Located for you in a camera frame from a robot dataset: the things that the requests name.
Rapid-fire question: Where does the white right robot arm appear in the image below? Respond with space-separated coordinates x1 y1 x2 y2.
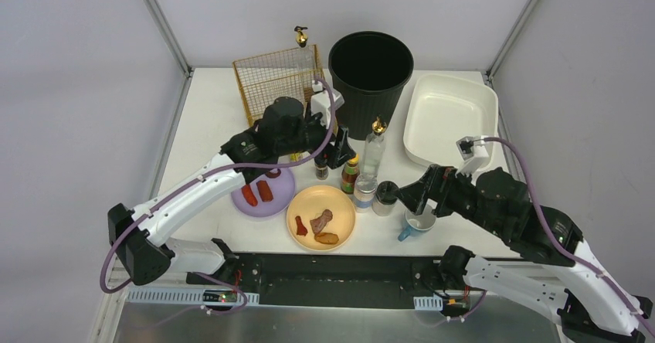
393 165 653 342

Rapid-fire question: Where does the clear oil dispenser bottle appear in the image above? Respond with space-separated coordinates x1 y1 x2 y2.
361 117 387 177

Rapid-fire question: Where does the orange fried patty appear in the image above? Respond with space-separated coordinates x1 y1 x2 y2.
314 233 340 245

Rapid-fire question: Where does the white square tub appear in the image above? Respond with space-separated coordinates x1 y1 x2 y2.
403 73 498 168

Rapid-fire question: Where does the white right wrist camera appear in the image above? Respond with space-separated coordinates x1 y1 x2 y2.
456 135 494 176

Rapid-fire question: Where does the dark octopus tentacle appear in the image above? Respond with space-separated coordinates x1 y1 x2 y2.
265 168 281 178

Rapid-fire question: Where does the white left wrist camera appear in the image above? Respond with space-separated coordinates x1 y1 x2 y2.
310 80 331 127

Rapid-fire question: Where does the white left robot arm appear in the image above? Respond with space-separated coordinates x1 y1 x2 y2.
106 90 355 286

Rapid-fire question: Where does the brown sausage piece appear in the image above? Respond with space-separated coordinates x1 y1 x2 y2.
256 180 273 202

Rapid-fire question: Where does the brown oil dispenser bottle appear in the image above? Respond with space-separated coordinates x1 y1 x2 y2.
294 25 317 80

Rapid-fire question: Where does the orange plate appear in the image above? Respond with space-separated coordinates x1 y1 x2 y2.
286 185 356 252

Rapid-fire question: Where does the brown meat slice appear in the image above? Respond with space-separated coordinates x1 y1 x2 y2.
310 209 333 234

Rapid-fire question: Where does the red sausage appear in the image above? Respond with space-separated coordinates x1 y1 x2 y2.
241 185 259 207

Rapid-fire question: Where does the black lid spice jar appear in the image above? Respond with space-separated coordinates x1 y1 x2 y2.
372 181 399 216

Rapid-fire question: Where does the blue mug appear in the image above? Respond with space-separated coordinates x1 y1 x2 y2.
397 205 436 242

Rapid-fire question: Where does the black ribbed trash bin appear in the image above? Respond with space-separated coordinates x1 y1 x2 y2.
328 31 414 141

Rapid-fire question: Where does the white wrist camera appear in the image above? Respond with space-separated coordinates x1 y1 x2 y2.
310 80 331 127
456 135 494 176

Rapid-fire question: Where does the gold wire basket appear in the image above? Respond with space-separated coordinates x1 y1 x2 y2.
232 44 324 125

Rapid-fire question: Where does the red chicken drumstick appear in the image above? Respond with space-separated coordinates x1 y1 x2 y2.
295 216 308 236

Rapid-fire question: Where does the small black spice jar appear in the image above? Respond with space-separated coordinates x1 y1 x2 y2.
314 156 329 180

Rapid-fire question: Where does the small yellow label bottle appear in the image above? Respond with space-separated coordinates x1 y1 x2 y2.
289 152 304 162

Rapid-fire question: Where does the purple plate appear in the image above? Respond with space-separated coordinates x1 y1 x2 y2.
230 168 296 218

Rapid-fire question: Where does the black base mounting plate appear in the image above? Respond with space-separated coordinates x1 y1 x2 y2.
212 239 473 317

